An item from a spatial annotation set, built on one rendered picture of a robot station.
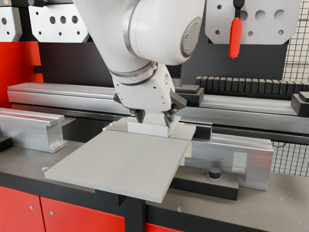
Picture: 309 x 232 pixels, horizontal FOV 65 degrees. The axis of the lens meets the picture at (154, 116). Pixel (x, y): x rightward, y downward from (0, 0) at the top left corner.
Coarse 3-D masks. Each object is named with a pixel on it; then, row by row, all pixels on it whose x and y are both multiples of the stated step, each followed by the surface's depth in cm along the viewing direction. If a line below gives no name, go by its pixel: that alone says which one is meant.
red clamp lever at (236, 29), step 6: (234, 0) 38; (240, 0) 38; (234, 6) 40; (240, 6) 38; (240, 12) 40; (234, 24) 40; (240, 24) 40; (234, 30) 40; (240, 30) 40; (234, 36) 40; (240, 36) 40; (234, 42) 40; (234, 48) 41; (234, 54) 41
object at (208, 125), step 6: (132, 114) 62; (180, 120) 57; (186, 120) 57; (198, 126) 54; (204, 126) 54; (210, 126) 54; (198, 132) 54; (204, 132) 54; (210, 132) 53; (198, 138) 55; (204, 138) 54; (210, 138) 54
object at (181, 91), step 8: (176, 88) 75; (184, 88) 75; (192, 88) 75; (200, 88) 80; (184, 96) 73; (192, 96) 72; (200, 96) 74; (192, 104) 73; (160, 112) 61; (176, 112) 64
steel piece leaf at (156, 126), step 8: (144, 120) 57; (152, 120) 57; (160, 120) 57; (176, 120) 57; (128, 128) 50; (136, 128) 49; (144, 128) 49; (152, 128) 48; (160, 128) 48; (168, 128) 52
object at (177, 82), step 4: (180, 64) 52; (168, 68) 53; (172, 68) 52; (176, 68) 52; (180, 68) 52; (172, 72) 53; (176, 72) 52; (180, 72) 52; (172, 76) 53; (176, 76) 53; (180, 76) 52; (172, 80) 54; (176, 80) 54; (180, 80) 53; (176, 84) 54; (180, 84) 54
